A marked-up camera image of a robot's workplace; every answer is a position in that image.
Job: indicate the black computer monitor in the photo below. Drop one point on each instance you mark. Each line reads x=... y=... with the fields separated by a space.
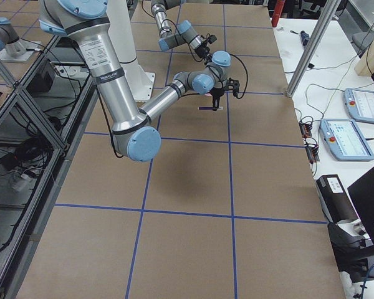
x=362 y=195

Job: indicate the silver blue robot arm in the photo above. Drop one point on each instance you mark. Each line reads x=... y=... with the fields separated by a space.
x=87 y=23
x=174 y=28

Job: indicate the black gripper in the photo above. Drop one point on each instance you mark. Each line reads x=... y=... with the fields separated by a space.
x=202 y=50
x=217 y=92

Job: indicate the grey teach pendant near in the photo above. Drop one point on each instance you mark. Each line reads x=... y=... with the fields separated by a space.
x=345 y=140

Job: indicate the black labelled box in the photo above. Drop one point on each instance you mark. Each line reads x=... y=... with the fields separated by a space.
x=336 y=205

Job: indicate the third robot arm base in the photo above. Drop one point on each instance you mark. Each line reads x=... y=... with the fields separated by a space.
x=12 y=48

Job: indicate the grey teach pendant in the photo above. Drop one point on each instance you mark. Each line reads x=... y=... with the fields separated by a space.
x=360 y=104
x=345 y=140

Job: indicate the purple marker pen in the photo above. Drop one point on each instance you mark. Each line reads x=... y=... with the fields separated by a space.
x=210 y=108

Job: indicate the usb hub with plugs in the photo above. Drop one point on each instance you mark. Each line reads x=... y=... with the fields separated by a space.
x=310 y=143

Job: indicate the grey teach pendant far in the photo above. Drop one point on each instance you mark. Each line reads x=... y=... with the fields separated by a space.
x=360 y=104

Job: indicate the aluminium frame post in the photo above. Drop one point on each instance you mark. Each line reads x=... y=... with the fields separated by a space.
x=317 y=34

